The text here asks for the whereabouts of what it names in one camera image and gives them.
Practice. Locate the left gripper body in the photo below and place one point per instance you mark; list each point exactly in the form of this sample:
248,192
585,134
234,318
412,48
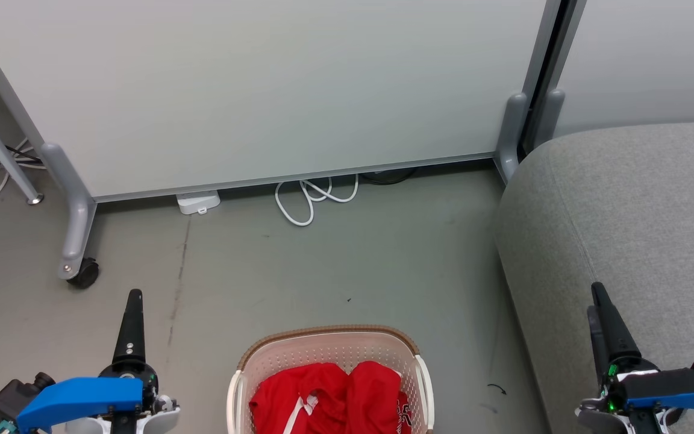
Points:
151,389

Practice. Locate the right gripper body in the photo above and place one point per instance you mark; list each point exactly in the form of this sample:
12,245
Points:
615,386

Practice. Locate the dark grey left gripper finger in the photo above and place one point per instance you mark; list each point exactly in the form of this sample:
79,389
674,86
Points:
130,331

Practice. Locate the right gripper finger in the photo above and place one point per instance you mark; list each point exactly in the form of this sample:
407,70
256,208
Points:
595,337
615,331

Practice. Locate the red garment with white trim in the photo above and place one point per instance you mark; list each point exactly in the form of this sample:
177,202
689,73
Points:
329,398

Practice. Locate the grey fabric sofa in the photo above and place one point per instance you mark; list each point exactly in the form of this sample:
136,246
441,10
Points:
624,229

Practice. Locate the black caster wheel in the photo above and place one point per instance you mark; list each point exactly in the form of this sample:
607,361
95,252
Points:
85,274

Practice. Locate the small black floor scrap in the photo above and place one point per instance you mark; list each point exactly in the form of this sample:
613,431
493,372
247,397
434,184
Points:
497,387

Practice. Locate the grey partition leg with caster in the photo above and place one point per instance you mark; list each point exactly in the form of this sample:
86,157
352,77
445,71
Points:
76,205

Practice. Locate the white power adapter box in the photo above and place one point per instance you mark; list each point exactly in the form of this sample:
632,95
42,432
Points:
198,202

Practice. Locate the cream laundry basket brown rim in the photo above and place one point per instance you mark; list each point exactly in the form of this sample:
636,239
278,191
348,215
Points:
329,346

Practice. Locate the short grey partition leg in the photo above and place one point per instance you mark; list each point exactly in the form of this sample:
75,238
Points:
511,132

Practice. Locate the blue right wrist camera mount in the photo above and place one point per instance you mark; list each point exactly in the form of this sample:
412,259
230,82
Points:
678,389

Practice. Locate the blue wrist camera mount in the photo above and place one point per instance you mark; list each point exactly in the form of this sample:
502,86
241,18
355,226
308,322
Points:
76,402
678,389

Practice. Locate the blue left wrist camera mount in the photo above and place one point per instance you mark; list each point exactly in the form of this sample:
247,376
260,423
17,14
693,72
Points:
76,402

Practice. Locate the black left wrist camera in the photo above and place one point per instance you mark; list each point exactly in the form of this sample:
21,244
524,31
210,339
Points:
12,401

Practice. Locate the grey partition foot post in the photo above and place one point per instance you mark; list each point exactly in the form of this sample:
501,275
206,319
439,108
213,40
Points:
550,117

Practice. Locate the frosted partition panel dark frame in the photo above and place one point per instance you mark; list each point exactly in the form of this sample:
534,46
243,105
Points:
648,60

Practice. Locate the white partition panel grey frame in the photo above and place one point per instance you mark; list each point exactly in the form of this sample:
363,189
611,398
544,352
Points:
275,90

